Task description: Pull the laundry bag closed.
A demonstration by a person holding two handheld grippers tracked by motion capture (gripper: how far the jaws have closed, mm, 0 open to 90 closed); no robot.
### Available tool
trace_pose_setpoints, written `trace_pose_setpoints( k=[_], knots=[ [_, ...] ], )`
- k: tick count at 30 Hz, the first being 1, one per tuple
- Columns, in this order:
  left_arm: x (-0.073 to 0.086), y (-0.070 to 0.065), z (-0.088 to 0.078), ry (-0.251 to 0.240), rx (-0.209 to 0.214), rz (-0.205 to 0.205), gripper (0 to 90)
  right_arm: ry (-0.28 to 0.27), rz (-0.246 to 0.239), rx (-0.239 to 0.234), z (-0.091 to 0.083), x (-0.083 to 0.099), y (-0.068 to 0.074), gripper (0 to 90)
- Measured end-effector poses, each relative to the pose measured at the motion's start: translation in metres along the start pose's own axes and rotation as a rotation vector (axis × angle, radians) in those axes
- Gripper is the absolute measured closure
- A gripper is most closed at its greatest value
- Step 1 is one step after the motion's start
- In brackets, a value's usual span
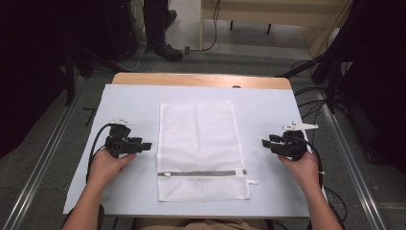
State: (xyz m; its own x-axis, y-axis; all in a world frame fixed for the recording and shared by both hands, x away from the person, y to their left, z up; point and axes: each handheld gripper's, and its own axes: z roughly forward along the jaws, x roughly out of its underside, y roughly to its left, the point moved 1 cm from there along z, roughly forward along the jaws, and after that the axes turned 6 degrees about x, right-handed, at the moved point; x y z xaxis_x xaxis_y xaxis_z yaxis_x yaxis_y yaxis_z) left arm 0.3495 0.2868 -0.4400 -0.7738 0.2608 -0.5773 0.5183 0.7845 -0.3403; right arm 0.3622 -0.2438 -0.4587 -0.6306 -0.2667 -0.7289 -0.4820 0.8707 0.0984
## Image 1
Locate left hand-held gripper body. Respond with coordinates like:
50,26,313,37
104,119,144,159

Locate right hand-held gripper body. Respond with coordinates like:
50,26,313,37
273,121,320,162

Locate white mesh laundry bag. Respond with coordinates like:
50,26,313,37
155,100,260,203

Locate person's left hand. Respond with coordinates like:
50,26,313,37
86,148,138,192

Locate person's right hand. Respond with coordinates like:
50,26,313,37
278,150,321,194

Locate white table mat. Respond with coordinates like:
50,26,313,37
62,83,312,219

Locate black metal stand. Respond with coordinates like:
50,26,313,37
277,54,344,115
62,44,123,107

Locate wooden table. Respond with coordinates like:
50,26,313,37
111,72,293,91

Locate person's beige trousers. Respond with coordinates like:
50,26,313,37
133,218,270,230

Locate dark curtain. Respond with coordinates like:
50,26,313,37
0,0,140,160
325,0,406,175

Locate light wooden bench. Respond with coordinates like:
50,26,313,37
198,0,353,59

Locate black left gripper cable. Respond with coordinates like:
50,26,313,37
85,123,117,184

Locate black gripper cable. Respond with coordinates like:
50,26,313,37
298,136,326,190
85,123,117,184

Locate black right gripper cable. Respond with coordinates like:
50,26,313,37
298,136,326,190

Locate bundle of black floor cables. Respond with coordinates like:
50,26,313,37
290,58,327,128

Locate metal floor rail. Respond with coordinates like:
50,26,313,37
315,90,388,230
2,80,88,230

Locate black floor cable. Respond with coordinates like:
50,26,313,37
179,0,222,54

